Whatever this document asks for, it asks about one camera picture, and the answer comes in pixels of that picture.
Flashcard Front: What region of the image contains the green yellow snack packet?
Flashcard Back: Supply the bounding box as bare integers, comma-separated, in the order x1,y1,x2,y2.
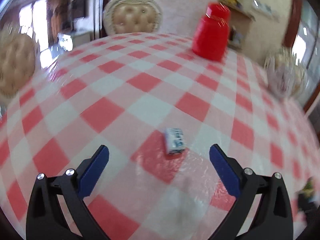
302,177,315,200

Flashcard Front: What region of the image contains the small white blue candy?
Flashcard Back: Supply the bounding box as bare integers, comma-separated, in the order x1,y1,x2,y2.
164,128,186,155

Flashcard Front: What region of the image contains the white floral teapot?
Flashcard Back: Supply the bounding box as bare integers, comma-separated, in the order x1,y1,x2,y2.
264,50,308,101

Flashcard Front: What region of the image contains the red white checkered tablecloth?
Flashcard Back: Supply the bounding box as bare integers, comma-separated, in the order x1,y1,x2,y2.
1,34,319,239

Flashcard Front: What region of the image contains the beige tufted chair left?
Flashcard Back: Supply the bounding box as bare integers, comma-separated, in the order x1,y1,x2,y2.
1,24,40,105

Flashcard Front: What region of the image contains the beige tufted chair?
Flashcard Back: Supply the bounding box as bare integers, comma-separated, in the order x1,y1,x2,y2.
103,0,163,36
1,24,40,105

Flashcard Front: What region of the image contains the white tv cabinet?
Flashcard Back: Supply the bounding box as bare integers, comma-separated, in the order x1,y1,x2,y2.
57,30,91,51

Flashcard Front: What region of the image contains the red thermos jug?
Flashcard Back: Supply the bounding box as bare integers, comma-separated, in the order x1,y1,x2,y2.
192,3,230,62

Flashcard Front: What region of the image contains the wooden corner shelf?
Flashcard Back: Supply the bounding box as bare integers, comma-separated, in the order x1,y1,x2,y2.
220,0,255,51

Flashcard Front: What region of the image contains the beige tufted chair back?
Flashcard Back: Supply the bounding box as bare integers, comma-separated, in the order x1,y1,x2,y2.
103,0,163,36

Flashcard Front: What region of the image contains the white wall control panel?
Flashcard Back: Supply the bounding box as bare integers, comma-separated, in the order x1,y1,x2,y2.
252,0,279,19

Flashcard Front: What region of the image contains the wall mounted television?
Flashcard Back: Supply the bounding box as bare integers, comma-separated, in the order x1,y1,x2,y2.
70,0,87,20

